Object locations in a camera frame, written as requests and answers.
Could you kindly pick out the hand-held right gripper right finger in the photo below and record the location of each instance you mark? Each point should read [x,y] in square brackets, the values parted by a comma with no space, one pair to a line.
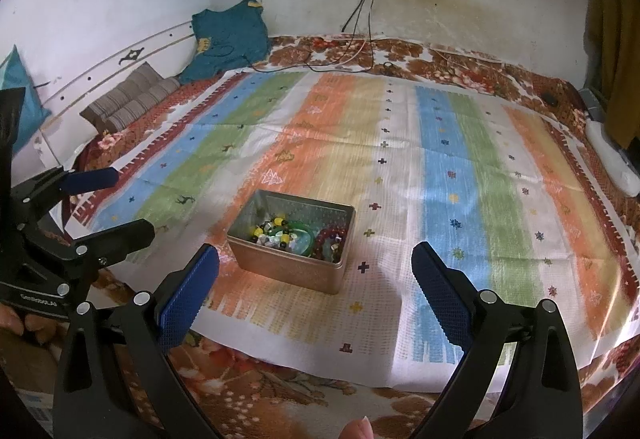
[440,289]

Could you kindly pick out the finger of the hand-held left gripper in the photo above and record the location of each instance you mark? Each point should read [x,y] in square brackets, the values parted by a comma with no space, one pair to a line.
[95,179]
[125,236]

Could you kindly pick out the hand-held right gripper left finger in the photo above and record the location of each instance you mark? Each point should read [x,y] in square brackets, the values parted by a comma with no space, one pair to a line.
[190,294]

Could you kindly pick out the golden metal tin box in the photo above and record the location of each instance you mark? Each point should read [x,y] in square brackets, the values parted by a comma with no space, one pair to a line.
[280,271]

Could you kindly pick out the person's left hand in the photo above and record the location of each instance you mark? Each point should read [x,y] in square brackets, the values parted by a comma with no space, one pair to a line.
[25,325]

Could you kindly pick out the person's right hand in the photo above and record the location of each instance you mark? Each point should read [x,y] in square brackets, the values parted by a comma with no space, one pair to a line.
[359,429]

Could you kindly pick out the striped pillow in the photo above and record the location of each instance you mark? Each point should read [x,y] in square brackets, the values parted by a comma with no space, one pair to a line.
[130,96]

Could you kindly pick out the striped printed mat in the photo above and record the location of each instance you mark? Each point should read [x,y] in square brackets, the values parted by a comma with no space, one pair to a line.
[450,194]

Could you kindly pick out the teal pillow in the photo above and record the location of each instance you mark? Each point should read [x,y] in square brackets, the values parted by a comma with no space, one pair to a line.
[25,109]

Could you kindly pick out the striped patterned tablecloth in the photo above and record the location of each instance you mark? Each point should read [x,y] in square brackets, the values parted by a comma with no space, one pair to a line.
[280,394]

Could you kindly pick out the teal shirt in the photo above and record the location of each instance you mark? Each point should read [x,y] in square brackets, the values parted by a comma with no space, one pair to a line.
[230,39]

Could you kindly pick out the white oblong plastic device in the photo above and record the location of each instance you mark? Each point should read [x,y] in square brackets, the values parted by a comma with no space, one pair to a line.
[612,159]

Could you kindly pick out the small black object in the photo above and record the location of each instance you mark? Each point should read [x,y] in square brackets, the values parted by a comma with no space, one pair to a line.
[550,99]

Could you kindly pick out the grey box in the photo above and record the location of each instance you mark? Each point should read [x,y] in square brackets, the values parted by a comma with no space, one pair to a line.
[590,103]

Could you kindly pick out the yellow cloth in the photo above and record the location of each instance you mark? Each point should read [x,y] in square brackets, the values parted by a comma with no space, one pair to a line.
[617,44]

